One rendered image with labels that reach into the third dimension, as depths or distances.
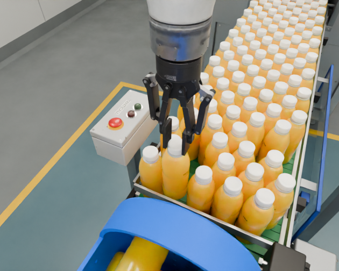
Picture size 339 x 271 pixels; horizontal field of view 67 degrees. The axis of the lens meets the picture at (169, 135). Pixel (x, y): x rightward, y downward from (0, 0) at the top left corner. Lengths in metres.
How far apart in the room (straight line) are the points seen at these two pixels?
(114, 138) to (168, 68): 0.32
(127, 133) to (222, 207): 0.30
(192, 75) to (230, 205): 0.33
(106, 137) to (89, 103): 1.92
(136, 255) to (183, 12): 0.38
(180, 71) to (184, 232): 0.23
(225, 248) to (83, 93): 2.46
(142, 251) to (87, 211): 1.39
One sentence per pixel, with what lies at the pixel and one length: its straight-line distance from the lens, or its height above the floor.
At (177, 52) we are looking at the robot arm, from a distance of 0.38.
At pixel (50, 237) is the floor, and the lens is 1.85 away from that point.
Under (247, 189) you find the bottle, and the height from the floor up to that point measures 1.04.
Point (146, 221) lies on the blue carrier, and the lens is 0.39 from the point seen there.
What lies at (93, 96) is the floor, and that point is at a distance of 2.66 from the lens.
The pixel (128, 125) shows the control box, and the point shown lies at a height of 1.10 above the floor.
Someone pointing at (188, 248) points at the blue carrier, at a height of 1.23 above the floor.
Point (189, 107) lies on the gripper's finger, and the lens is 0.47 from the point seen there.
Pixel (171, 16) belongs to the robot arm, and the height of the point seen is 1.45.
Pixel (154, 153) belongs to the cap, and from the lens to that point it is 0.63.
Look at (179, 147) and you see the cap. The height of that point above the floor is 1.15.
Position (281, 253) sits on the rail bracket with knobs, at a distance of 0.66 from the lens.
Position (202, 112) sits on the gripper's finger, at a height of 1.28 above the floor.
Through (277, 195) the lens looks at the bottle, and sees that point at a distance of 0.66.
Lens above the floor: 1.58
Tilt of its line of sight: 47 degrees down
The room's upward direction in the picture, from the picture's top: straight up
